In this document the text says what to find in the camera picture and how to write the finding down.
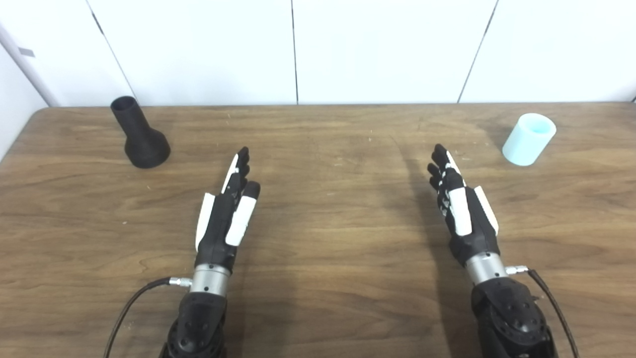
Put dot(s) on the black and white left hand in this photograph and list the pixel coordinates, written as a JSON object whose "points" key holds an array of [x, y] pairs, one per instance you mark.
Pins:
{"points": [[218, 223]]}

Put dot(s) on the black and white right hand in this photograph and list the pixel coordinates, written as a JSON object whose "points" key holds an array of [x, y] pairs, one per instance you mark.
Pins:
{"points": [[469, 219]]}

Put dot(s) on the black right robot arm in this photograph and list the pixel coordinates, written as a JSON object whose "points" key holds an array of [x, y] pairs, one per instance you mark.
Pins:
{"points": [[512, 318]]}

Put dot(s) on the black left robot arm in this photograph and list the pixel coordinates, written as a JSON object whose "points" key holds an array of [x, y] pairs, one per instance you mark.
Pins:
{"points": [[201, 318]]}

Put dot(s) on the white corner post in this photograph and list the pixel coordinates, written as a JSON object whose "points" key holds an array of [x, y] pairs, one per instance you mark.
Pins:
{"points": [[37, 79]]}

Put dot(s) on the small grey wall tag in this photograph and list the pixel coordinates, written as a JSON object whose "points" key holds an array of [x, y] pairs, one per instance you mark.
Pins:
{"points": [[26, 51]]}

